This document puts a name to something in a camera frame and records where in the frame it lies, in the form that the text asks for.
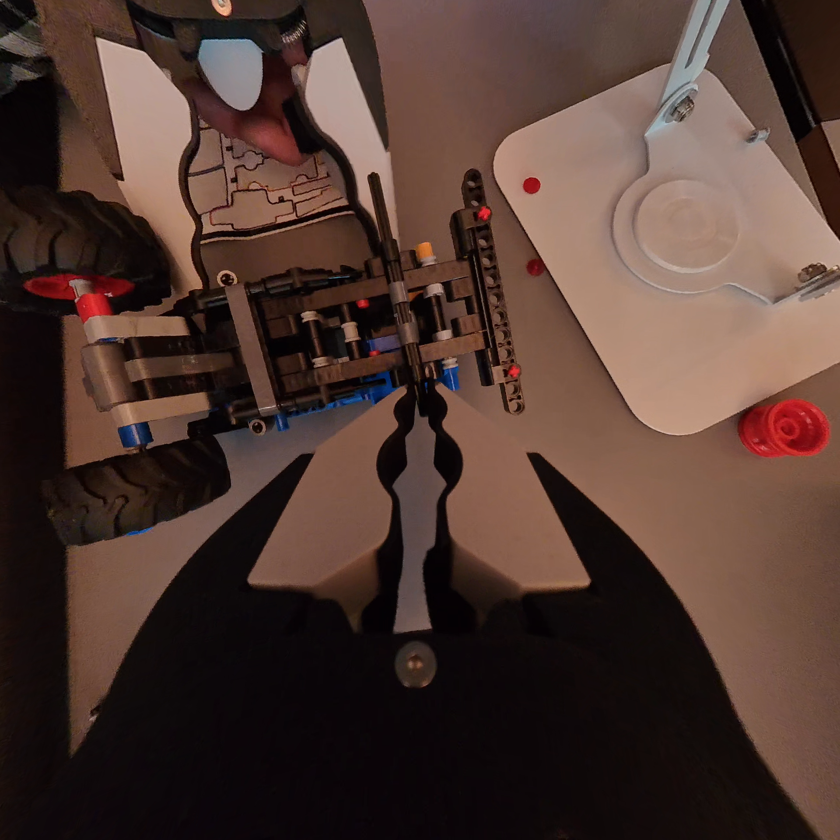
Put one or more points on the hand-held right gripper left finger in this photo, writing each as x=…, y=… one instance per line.
x=328, y=518

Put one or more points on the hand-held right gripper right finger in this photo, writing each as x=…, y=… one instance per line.
x=518, y=518

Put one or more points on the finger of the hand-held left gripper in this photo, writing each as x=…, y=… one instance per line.
x=138, y=118
x=354, y=111

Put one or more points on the long black axle rod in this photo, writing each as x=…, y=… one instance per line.
x=382, y=216

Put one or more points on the black toy wheel red rim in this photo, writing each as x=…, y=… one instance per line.
x=85, y=236

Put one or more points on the toy brick monster truck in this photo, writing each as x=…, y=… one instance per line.
x=295, y=328

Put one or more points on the black toy wheel blue rim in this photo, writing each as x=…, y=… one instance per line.
x=131, y=492

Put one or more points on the person's left forearm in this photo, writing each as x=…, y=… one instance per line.
x=16, y=33

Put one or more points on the grey desk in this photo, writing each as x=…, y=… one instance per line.
x=590, y=525

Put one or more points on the person's left hand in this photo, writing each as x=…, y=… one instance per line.
x=262, y=128

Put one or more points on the white sticker sheet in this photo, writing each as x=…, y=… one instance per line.
x=262, y=190

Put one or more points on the white base metal stand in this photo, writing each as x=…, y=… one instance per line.
x=689, y=341

